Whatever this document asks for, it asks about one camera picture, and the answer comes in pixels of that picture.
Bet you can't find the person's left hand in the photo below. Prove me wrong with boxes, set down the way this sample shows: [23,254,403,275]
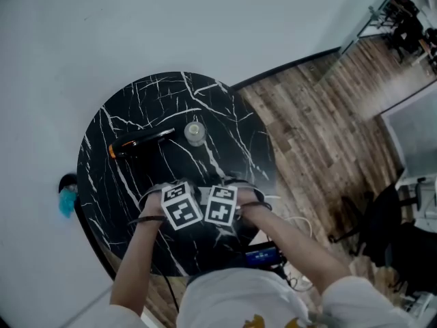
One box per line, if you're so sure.
[140,193,167,217]

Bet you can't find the person's right hand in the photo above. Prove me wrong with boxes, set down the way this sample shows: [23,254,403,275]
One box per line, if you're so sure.
[235,191,262,211]

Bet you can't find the person's white shirt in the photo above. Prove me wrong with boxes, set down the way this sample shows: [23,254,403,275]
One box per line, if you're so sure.
[102,266,414,328]

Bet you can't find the white cabinet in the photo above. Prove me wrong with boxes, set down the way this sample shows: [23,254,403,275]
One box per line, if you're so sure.
[64,292,158,328]

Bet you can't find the black device with blue screen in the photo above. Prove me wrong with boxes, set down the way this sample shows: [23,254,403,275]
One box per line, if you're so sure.
[244,246,287,268]

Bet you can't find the white desk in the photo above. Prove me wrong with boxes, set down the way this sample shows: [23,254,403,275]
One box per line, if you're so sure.
[395,174,437,234]

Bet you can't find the black and orange tool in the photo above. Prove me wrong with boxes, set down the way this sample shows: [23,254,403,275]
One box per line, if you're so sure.
[108,127,176,160]

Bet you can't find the person's right forearm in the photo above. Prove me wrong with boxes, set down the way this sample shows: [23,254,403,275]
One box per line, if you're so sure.
[237,206,351,299]

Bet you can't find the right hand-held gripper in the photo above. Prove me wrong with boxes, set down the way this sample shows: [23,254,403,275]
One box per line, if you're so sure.
[203,184,264,226]

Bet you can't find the glass door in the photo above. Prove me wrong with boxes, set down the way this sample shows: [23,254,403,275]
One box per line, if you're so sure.
[337,0,407,56]

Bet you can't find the black metal rack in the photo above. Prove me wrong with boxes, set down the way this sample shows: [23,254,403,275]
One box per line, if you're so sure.
[378,0,421,27]

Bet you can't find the white cable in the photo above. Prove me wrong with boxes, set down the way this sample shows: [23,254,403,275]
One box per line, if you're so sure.
[263,194,314,241]

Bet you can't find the black wrist strap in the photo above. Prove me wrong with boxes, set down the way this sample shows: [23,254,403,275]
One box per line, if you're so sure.
[235,200,273,218]
[128,215,167,227]

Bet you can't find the tangled black cables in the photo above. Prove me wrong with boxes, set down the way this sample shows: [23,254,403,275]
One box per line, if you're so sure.
[285,271,313,293]

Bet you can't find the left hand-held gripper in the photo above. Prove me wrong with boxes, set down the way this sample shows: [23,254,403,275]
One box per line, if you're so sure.
[160,182,203,231]

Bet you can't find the blue plastic bag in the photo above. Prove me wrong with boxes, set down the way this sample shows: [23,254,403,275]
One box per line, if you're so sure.
[58,187,77,219]

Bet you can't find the black waste bin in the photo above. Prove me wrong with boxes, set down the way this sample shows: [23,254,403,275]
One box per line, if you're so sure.
[57,173,79,193]

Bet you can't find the person's left forearm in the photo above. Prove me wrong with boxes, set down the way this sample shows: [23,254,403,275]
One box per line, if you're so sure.
[109,217,168,316]

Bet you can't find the black office chair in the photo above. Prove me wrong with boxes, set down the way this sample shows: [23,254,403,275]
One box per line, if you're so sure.
[361,220,437,297]
[327,182,402,256]
[389,15,437,71]

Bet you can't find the thin black cable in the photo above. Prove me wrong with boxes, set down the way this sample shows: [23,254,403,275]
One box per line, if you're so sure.
[160,271,180,314]

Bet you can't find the clear glass bottle gold cap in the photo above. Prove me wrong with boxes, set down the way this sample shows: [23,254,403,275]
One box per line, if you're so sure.
[184,121,207,148]

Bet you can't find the frosted glass partition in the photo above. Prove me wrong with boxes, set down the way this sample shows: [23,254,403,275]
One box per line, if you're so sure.
[379,90,437,179]

